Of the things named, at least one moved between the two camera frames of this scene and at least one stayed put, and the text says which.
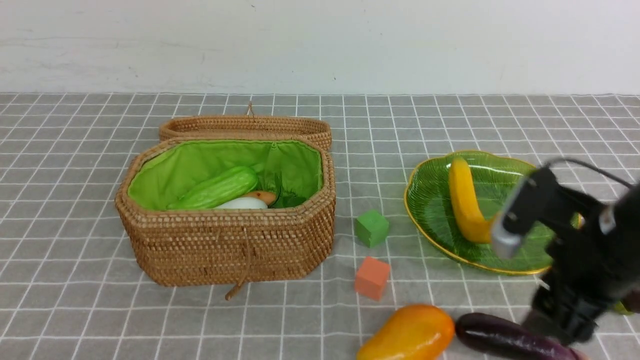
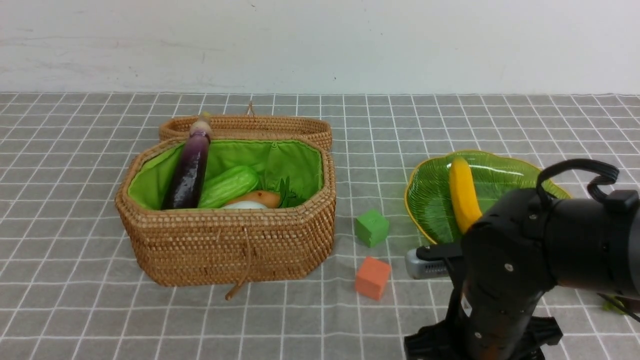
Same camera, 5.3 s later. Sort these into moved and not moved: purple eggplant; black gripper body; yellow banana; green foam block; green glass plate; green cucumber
Moved: black gripper body; purple eggplant
Not moved: green foam block; yellow banana; green cucumber; green glass plate
